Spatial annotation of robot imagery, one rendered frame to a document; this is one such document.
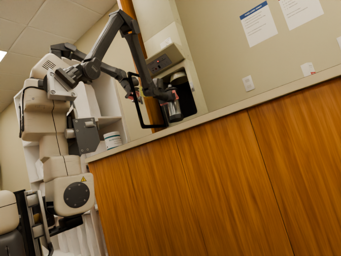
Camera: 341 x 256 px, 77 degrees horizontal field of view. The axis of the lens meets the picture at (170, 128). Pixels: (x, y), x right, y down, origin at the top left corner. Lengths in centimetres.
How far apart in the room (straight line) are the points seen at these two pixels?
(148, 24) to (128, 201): 137
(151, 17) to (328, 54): 128
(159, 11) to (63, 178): 138
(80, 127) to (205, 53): 136
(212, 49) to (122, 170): 126
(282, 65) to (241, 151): 89
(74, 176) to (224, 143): 73
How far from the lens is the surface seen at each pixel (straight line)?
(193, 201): 133
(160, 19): 184
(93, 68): 103
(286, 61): 183
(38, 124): 106
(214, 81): 195
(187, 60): 163
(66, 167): 101
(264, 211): 119
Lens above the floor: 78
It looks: 7 degrees up
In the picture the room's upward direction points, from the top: 15 degrees counter-clockwise
